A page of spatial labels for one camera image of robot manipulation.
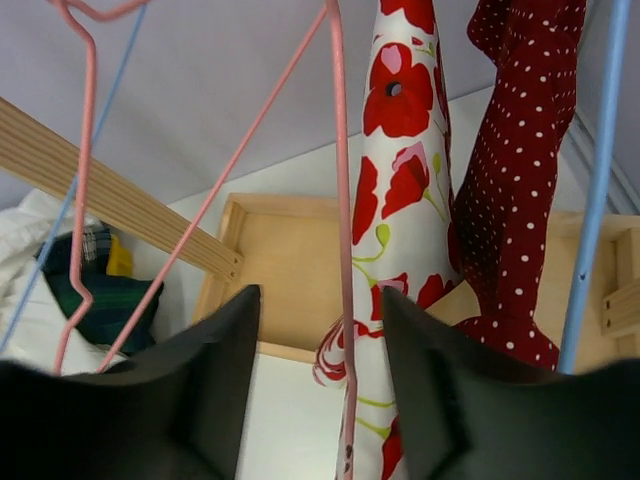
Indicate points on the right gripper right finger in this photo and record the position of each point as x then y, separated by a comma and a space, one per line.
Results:
469, 412

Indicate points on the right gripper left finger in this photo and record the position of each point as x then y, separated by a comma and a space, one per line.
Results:
173, 411

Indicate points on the dark green plaid skirt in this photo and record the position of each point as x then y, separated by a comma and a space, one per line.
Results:
114, 297

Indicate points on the white red floral skirt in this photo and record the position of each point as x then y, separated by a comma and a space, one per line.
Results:
402, 230

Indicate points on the blue hanger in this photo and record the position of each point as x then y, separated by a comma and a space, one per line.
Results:
66, 204
598, 186

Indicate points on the pink hanger with floral skirt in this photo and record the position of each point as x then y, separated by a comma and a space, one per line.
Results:
331, 12

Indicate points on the navy white plaid skirt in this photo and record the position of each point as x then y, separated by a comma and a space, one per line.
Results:
95, 244

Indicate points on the red polka dot skirt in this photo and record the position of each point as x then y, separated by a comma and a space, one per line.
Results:
502, 208

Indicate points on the pink hanger with white dress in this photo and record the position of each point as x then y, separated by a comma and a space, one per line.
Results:
85, 151

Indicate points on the wooden clothes rack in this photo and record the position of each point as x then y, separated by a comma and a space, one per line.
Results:
289, 245

